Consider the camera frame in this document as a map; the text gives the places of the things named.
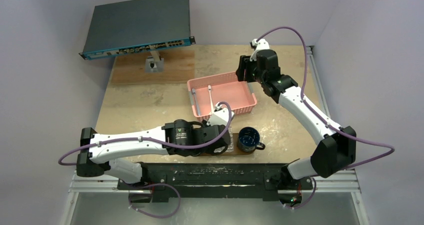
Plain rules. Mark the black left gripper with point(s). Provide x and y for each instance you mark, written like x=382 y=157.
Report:
x=210 y=152

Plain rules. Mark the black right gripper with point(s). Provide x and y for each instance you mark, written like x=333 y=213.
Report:
x=243 y=69

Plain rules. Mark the pink plastic basket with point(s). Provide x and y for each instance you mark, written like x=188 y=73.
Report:
x=224 y=87

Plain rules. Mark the oval wooden tray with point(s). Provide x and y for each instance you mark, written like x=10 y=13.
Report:
x=236 y=151

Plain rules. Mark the dark blue mug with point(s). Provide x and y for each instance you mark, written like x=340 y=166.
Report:
x=249 y=140

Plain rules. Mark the clear glass toothbrush holder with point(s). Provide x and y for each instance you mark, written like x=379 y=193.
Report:
x=231 y=146

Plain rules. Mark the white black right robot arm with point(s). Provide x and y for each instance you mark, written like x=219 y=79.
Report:
x=336 y=145

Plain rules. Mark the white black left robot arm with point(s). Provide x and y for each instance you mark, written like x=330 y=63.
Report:
x=105 y=153

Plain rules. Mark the grey blue toothbrush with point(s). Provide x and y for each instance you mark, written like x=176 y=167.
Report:
x=194 y=94

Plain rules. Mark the brown wooden board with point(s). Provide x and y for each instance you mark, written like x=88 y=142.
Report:
x=170 y=66

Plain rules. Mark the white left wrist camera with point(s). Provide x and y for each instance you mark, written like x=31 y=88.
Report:
x=221 y=116

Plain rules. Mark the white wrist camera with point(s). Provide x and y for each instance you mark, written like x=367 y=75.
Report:
x=221 y=116
x=258 y=45

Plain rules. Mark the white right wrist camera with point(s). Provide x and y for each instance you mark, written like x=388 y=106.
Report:
x=258 y=45

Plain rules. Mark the black table front rail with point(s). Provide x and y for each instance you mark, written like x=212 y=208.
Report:
x=217 y=180

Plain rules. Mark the grey metal bracket stand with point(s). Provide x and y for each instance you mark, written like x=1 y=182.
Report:
x=154 y=63

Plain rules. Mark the grey blue network switch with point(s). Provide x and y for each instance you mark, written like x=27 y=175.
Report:
x=136 y=26

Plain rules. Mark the aluminium frame rail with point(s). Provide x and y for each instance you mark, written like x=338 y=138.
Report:
x=312 y=69

